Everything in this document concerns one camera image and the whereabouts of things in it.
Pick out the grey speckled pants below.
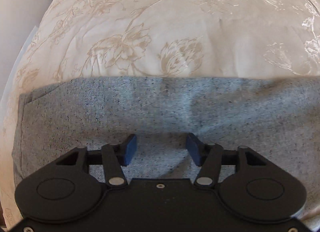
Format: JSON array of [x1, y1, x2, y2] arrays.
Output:
[[11, 76, 320, 225]]

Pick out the cream embroidered bedspread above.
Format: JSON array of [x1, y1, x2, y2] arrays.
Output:
[[1, 0, 319, 228]]

